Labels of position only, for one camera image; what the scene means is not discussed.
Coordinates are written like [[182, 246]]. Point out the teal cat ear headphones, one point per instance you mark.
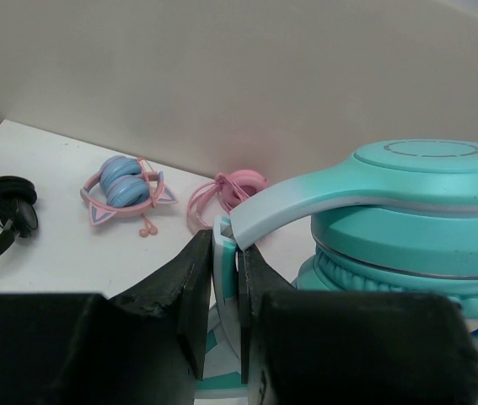
[[396, 216]]

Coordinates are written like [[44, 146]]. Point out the pink gaming headset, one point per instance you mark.
[[230, 189]]

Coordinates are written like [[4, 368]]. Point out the black headphones back left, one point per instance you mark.
[[18, 217]]

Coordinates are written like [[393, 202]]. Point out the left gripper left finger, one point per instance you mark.
[[180, 290]]

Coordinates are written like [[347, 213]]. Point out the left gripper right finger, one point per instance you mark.
[[255, 278]]

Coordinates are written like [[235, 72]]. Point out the pink blue cat headphones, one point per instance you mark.
[[124, 188]]

